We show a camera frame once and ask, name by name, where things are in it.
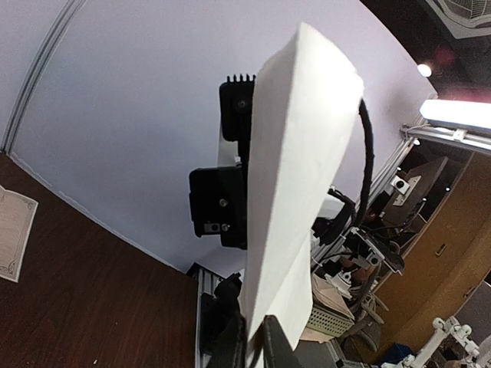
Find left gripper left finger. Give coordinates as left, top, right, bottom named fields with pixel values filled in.
left=206, top=314, right=246, bottom=368

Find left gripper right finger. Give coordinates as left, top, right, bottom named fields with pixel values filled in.
left=262, top=315, right=302, bottom=368

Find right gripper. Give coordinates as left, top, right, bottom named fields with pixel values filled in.
left=189, top=166, right=247, bottom=250

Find letter sheet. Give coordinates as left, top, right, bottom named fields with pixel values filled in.
left=0, top=186, right=38, bottom=283
left=242, top=23, right=364, bottom=349

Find perforated metal box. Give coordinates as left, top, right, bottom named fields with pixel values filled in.
left=306, top=304, right=354, bottom=337

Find bright ceiling light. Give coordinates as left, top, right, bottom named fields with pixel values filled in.
left=420, top=100, right=491, bottom=134

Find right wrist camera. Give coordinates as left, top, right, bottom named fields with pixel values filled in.
left=219, top=74, right=255, bottom=142

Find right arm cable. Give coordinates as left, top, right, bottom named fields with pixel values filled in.
left=314, top=97, right=376, bottom=246

